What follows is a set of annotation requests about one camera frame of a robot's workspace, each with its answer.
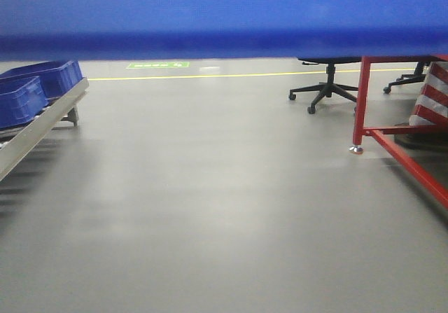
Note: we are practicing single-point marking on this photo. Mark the large blue plastic bin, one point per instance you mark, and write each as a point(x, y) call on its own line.
point(175, 29)

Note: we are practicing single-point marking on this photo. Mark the black office chair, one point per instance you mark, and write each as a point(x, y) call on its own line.
point(417, 76)
point(328, 88)

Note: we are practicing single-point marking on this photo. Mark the green floor sign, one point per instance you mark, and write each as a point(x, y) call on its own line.
point(158, 65)

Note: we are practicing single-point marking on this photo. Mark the rear blue bin on rack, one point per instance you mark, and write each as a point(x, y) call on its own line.
point(56, 77)

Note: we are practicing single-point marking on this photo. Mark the small blue bin on rack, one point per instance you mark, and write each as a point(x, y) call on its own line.
point(21, 100)

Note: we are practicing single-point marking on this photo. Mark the low steel roller rack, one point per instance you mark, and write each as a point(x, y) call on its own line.
point(15, 149)

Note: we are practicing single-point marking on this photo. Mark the red white striped barrier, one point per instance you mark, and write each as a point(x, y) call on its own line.
point(431, 105)

